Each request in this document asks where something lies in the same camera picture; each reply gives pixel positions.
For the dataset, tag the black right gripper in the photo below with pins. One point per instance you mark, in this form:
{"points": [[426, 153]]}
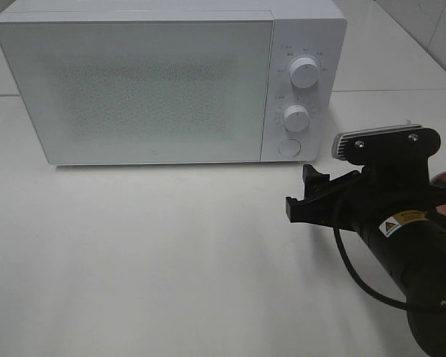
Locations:
{"points": [[377, 202]]}

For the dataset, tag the round white door button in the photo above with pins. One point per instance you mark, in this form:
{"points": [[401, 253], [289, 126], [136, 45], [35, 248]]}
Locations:
{"points": [[289, 148]]}

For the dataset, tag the white microwave door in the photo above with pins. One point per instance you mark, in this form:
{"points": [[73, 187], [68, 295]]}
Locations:
{"points": [[139, 93]]}

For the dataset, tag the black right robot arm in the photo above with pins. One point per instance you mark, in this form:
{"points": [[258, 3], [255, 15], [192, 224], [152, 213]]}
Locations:
{"points": [[416, 262]]}

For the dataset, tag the lower white microwave knob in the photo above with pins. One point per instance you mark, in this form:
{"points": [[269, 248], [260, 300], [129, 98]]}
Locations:
{"points": [[296, 118]]}

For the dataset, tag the white microwave knob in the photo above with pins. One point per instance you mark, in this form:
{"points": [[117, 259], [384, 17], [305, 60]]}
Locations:
{"points": [[304, 71], [296, 118]]}

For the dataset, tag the upper white microwave knob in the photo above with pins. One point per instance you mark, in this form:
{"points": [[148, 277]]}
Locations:
{"points": [[304, 71]]}

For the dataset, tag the white microwave oven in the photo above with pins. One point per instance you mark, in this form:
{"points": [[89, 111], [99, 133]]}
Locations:
{"points": [[316, 28]]}

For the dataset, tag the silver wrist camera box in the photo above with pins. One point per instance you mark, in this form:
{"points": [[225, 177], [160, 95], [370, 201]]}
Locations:
{"points": [[387, 145]]}

